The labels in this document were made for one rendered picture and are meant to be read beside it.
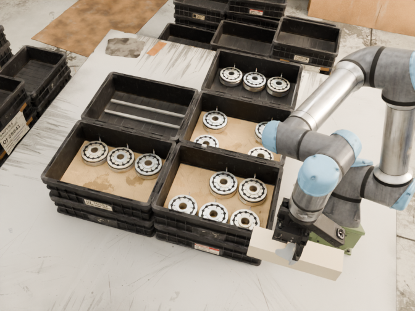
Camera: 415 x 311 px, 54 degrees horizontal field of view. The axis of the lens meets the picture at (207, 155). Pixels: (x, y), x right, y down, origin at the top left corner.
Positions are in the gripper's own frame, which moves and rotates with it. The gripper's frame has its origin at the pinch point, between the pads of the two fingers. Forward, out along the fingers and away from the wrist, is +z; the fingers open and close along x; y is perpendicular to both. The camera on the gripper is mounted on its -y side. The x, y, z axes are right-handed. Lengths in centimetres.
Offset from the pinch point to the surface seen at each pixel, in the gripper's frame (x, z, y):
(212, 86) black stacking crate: -84, 26, 46
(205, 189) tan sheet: -28, 26, 32
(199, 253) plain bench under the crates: -9.3, 38.8, 28.8
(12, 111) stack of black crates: -65, 58, 150
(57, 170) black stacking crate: -16, 20, 85
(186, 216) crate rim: -9.9, 15.8, 33.8
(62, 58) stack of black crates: -116, 60, 150
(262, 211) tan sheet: -25.8, 25.8, 10.5
